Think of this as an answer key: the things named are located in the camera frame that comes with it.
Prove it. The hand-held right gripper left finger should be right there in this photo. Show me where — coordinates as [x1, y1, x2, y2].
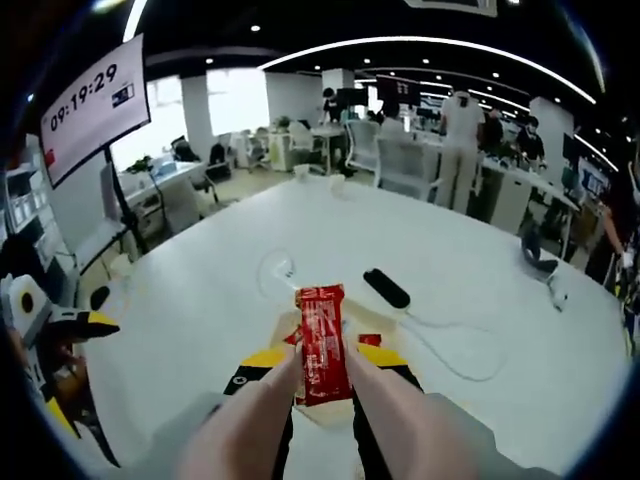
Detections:
[149, 347, 297, 480]

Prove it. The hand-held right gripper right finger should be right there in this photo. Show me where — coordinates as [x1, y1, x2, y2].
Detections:
[355, 343, 546, 480]

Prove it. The beige hexagonal container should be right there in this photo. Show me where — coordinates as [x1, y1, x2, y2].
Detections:
[269, 295, 402, 430]

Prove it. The bright red food bar packet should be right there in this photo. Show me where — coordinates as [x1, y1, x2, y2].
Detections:
[293, 283, 354, 407]

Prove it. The person's left hand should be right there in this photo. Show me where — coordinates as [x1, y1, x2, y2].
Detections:
[47, 337, 86, 401]

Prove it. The black power bank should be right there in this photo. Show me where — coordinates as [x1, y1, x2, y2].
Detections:
[363, 268, 412, 310]

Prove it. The white storage shelf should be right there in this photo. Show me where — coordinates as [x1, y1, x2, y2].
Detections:
[0, 164, 51, 236]

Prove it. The black display stand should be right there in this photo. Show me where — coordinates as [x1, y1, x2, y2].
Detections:
[103, 147, 150, 256]

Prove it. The small white device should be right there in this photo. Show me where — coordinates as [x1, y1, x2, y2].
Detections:
[547, 274, 571, 311]

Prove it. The grey office chair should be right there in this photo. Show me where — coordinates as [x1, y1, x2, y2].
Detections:
[374, 135, 437, 201]

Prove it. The large display screen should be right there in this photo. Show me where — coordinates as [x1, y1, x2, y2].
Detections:
[39, 33, 152, 189]

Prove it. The white office desk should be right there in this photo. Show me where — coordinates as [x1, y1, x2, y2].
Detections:
[479, 159, 581, 241]

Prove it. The white mesh office chair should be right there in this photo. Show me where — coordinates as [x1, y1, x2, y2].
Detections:
[344, 119, 381, 174]

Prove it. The black hanging display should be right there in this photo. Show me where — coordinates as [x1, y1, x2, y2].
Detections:
[375, 75, 422, 106]

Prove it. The curved ceiling light strip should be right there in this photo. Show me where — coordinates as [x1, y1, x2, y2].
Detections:
[121, 0, 150, 44]
[259, 35, 599, 104]

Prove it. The ceiling air conditioner vent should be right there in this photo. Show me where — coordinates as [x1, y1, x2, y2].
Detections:
[404, 0, 499, 17]

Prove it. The white charging cable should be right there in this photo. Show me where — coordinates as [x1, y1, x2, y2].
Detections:
[399, 307, 509, 382]

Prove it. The dark grey strap device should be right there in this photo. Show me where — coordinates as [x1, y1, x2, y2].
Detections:
[519, 232, 559, 274]

